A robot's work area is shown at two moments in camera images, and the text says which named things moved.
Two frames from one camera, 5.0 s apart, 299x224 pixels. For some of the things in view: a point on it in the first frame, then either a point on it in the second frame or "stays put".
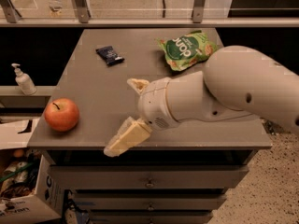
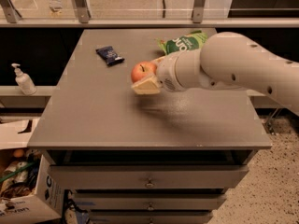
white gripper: [154, 103] to [167, 72]
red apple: [62, 114] to [142, 69]
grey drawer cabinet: [180, 175] stays put
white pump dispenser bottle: [24, 82] stays put
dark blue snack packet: [109, 55] stays put
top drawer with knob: [152, 175] stays put
